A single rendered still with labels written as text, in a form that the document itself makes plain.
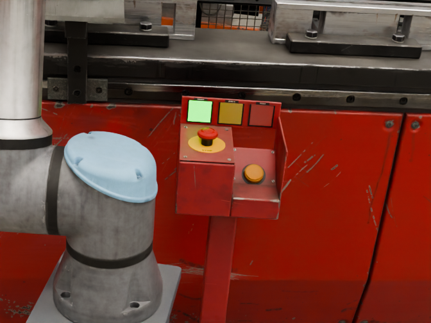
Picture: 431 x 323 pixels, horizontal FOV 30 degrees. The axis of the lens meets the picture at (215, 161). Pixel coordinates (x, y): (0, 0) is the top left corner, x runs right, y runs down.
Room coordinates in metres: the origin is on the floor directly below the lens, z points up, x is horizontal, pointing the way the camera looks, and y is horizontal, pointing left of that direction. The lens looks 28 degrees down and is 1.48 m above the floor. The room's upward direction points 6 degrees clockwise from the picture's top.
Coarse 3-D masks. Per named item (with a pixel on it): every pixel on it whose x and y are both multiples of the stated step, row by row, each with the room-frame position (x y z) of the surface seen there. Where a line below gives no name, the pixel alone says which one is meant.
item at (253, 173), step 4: (252, 164) 1.40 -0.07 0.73; (248, 168) 1.39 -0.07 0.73; (252, 168) 1.39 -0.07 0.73; (256, 168) 1.40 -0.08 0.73; (260, 168) 1.40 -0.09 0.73; (244, 172) 1.39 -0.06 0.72; (248, 172) 1.39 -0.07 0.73; (252, 172) 1.39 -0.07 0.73; (256, 172) 1.39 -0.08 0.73; (260, 172) 1.39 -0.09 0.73; (244, 176) 1.39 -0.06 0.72; (248, 176) 1.38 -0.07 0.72; (252, 176) 1.38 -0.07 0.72; (256, 176) 1.38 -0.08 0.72; (260, 176) 1.38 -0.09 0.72; (248, 180) 1.38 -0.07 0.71; (252, 180) 1.38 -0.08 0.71; (256, 180) 1.38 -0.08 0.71; (260, 180) 1.38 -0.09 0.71
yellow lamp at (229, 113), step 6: (222, 108) 1.47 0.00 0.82; (228, 108) 1.47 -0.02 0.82; (234, 108) 1.47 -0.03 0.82; (240, 108) 1.47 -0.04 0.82; (222, 114) 1.47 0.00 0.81; (228, 114) 1.47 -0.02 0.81; (234, 114) 1.47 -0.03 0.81; (240, 114) 1.47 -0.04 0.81; (222, 120) 1.47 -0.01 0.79; (228, 120) 1.47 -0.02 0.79; (234, 120) 1.47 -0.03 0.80; (240, 120) 1.47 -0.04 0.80
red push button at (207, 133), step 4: (204, 128) 1.39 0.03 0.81; (208, 128) 1.39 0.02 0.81; (200, 132) 1.38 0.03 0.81; (204, 132) 1.37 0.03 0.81; (208, 132) 1.38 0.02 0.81; (212, 132) 1.38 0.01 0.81; (216, 132) 1.38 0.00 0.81; (200, 136) 1.37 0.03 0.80; (204, 136) 1.37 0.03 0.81; (208, 136) 1.37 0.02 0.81; (212, 136) 1.37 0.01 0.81; (216, 136) 1.37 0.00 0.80; (204, 140) 1.37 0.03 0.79; (208, 140) 1.37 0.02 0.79; (212, 140) 1.38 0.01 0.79; (204, 144) 1.37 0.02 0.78; (208, 144) 1.37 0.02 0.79
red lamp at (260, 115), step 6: (252, 108) 1.47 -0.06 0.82; (258, 108) 1.47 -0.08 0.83; (264, 108) 1.47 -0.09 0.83; (270, 108) 1.47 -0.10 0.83; (252, 114) 1.47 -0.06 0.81; (258, 114) 1.47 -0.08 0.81; (264, 114) 1.47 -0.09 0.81; (270, 114) 1.47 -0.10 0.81; (252, 120) 1.47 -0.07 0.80; (258, 120) 1.47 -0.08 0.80; (264, 120) 1.47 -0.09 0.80; (270, 120) 1.47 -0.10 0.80
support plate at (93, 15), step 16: (48, 0) 1.49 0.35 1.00; (64, 0) 1.50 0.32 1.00; (80, 0) 1.51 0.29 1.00; (96, 0) 1.52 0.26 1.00; (112, 0) 1.53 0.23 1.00; (48, 16) 1.40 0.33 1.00; (64, 16) 1.41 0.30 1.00; (80, 16) 1.42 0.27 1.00; (96, 16) 1.42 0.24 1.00; (112, 16) 1.43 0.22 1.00
